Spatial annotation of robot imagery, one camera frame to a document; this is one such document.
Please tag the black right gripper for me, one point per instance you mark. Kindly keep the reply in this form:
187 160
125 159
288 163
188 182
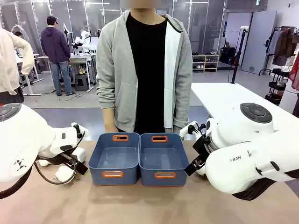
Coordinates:
202 148

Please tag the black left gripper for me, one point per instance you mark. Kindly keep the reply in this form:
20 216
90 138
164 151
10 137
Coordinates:
70 158

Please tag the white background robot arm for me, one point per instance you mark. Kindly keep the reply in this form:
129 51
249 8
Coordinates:
83 42

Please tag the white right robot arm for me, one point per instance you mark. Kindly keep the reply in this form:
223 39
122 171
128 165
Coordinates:
233 168

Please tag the person's right forearm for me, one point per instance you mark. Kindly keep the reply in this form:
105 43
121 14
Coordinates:
108 116

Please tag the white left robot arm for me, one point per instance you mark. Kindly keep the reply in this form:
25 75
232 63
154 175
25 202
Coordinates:
23 140

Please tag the person's left forearm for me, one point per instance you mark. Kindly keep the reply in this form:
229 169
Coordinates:
182 112

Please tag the person's right hand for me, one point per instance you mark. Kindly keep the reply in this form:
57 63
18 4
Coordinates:
110 128

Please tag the white table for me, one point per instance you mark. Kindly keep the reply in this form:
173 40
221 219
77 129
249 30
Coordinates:
224 98

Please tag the gray step stool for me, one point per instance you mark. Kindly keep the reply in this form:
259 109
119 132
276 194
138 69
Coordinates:
82 82

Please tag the wooden shoe rack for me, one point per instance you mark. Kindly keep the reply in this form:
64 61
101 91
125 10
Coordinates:
205 63

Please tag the white background desk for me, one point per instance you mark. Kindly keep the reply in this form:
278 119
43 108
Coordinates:
80 59

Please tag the person in gray hoodie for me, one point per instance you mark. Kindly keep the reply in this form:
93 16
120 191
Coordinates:
144 70

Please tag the black utility cart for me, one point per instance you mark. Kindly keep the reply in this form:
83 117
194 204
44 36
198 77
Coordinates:
278 88

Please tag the black tripod stand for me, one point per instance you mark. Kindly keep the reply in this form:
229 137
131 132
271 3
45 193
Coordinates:
238 56

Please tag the person in navy hoodie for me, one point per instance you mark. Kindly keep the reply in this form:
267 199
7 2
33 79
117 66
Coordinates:
57 46

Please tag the person in cream sweater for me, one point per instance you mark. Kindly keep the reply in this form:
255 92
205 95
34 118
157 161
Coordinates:
10 65

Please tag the red hanging garment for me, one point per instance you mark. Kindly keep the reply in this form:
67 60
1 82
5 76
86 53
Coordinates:
294 72

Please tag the gray door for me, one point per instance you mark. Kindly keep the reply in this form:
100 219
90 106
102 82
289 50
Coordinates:
259 42

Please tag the black clothes rack with coats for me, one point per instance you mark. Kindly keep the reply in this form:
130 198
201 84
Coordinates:
283 46

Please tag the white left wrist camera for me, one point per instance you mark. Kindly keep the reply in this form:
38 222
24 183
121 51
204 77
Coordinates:
80 130

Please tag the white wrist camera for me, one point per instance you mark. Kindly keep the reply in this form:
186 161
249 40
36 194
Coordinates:
80 130
188 129

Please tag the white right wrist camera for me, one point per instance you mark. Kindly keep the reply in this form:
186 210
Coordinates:
188 129

